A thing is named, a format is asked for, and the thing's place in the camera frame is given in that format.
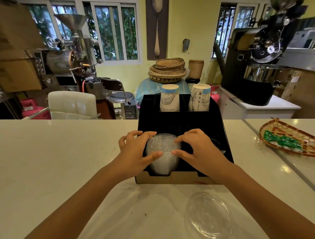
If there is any person's right hand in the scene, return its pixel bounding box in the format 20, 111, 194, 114
171, 129, 233, 184

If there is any person's left hand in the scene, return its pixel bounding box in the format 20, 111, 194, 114
112, 130, 163, 183

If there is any stack of clear dome lids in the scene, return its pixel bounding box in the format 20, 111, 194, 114
145, 133, 182, 176

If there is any person's right forearm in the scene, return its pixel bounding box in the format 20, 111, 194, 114
217, 163, 315, 239

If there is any person's left forearm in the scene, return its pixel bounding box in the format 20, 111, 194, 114
24, 164, 124, 239

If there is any black cardboard organizer box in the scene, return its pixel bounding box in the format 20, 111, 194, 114
135, 93, 234, 185

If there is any printed paper cup stack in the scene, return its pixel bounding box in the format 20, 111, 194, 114
188, 84, 211, 112
159, 84, 180, 112

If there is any black chrome chair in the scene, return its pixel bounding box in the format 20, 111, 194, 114
100, 77, 135, 120

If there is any pink container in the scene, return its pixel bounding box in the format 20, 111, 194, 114
210, 84, 221, 103

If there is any blue cloth cover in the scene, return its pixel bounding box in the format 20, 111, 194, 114
135, 78, 191, 107

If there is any woven cylindrical basket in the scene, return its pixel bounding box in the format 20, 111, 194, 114
188, 59, 205, 79

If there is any stack of woven flat baskets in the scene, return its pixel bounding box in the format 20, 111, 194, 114
148, 58, 188, 84

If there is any black coffee roaster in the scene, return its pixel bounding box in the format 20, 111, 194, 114
221, 0, 308, 106

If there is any clear plastic flat lid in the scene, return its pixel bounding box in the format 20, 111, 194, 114
185, 192, 237, 239

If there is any white cabinet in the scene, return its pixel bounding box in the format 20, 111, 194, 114
218, 87, 301, 120

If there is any white padded chair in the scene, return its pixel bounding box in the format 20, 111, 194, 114
48, 91, 101, 120

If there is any woven bamboo tray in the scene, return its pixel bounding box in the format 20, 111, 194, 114
258, 118, 315, 158

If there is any pile of green packets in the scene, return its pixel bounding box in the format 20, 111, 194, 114
263, 130, 304, 152

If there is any silver coffee roaster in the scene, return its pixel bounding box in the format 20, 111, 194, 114
27, 13, 104, 99

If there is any white framed barred window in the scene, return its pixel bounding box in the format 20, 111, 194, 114
18, 0, 142, 65
211, 2, 272, 61

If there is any pink gas cylinder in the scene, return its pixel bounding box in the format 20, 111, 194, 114
21, 98, 52, 120

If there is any brown cardboard box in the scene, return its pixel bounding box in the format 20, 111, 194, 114
280, 69, 315, 119
0, 0, 46, 93

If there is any grey metal appliance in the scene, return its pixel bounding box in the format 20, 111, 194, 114
278, 27, 315, 72

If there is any spoon wall picture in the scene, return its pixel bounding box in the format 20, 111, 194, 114
145, 0, 169, 61

